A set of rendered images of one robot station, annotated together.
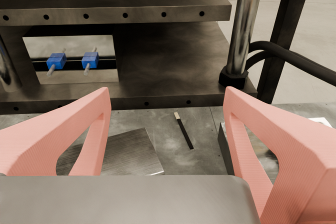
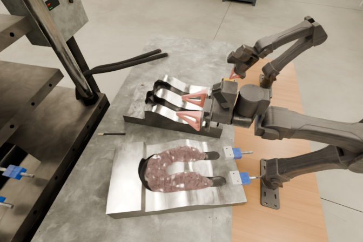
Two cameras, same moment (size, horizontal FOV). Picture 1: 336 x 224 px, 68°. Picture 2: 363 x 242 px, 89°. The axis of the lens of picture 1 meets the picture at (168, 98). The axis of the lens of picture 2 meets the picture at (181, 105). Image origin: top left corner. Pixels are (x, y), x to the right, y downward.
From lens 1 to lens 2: 0.48 m
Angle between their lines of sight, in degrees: 53
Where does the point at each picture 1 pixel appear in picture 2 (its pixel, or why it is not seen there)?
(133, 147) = (125, 150)
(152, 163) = (138, 145)
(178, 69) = (56, 121)
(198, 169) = (137, 134)
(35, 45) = not seen: outside the picture
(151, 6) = (22, 107)
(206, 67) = (67, 106)
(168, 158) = not seen: hidden behind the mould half
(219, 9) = (56, 75)
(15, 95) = not seen: outside the picture
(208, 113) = (107, 119)
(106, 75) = (31, 168)
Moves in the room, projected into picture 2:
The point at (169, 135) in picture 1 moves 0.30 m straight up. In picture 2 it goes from (112, 141) to (88, 101)
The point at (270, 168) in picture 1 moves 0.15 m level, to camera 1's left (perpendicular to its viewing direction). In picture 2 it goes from (159, 107) to (147, 134)
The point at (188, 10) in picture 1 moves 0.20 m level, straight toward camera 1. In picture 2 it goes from (42, 89) to (80, 101)
